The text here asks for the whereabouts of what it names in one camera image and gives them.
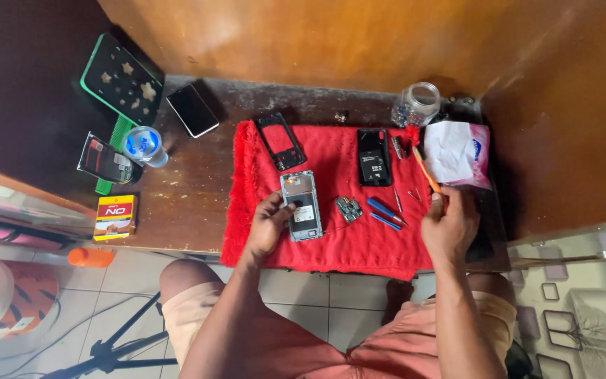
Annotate person's left hand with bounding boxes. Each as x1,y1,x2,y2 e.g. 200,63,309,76
245,191,296,259

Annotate person's right hand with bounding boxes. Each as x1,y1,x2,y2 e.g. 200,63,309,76
421,186,480,265

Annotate silver disassembled phone body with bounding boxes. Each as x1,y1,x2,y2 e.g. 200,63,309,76
280,170,324,243

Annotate orange toothbrush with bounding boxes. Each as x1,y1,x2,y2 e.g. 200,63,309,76
411,141,444,197

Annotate pink white tissue pack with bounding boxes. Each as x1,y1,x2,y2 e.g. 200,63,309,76
423,120,493,191

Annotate thick blue screwdriver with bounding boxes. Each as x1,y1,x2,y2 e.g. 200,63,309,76
366,197,409,226

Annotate thin blue screwdriver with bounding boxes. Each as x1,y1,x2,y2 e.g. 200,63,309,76
369,212,403,232

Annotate red fringed cloth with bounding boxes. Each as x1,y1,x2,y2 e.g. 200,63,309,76
220,120,435,282

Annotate green phone circuit board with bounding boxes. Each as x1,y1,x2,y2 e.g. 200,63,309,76
334,196,364,224

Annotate black phone back cover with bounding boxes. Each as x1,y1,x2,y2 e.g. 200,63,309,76
357,128,392,187

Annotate clear glass jar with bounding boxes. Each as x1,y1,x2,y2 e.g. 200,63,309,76
391,81,442,128

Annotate person's right leg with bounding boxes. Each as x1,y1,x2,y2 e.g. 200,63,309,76
466,272,517,307

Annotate person's leg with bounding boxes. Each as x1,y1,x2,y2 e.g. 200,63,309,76
159,258,226,306
466,272,517,307

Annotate person's foot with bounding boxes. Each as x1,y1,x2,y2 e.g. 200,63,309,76
381,278,415,326

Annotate person's left leg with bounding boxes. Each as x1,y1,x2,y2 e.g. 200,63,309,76
159,258,226,306

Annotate black smartphone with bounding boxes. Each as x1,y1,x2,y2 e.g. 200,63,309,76
166,84,221,139

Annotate sealed plastic water cup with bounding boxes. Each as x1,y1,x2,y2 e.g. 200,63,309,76
121,126,169,168

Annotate salmon shorts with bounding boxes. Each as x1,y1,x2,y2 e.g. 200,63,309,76
162,281,517,379

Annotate yellow red cigarette box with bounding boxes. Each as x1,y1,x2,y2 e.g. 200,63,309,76
93,194,139,242

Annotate green comb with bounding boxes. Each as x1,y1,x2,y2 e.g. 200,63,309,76
95,115,135,196

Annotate patterned floor mat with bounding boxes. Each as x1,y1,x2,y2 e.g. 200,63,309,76
508,218,606,379

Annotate black phone battery package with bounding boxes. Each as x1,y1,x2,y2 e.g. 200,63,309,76
77,132,134,184

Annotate orange plastic bottle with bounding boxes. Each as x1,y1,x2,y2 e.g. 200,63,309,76
67,247,116,268

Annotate green black tray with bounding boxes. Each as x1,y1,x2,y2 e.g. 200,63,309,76
80,33,165,127

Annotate black tripod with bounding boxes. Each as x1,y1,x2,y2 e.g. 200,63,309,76
40,292,179,379

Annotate orange striped plush bag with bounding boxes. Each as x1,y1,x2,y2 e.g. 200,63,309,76
0,257,60,348

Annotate black phone middle frame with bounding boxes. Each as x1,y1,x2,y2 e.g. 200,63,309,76
254,112,307,173

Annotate black floor cable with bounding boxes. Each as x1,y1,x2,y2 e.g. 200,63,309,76
0,294,163,379

